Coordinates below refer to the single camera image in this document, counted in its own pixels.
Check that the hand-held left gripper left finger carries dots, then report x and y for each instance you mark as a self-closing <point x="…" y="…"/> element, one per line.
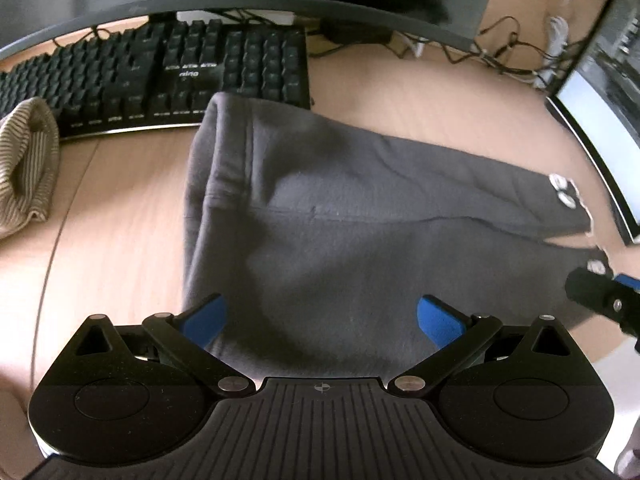
<point x="209" y="316"/>

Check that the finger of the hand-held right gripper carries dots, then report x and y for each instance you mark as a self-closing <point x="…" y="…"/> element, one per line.
<point x="602" y="296"/>

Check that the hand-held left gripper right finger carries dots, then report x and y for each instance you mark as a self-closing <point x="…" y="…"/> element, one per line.
<point x="441" y="322"/>

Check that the grey sweatpants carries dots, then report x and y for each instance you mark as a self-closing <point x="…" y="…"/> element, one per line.
<point x="325" y="235"/>

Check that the flat black-framed monitor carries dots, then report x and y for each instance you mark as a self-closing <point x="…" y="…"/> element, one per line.
<point x="607" y="100"/>

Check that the beige striped cloth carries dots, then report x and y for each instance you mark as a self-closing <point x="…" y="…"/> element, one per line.
<point x="25" y="160"/>

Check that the black keyboard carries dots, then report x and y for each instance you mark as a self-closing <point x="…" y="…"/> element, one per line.
<point x="150" y="75"/>

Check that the black power adapter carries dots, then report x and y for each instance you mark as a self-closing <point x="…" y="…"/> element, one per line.
<point x="356" y="32"/>

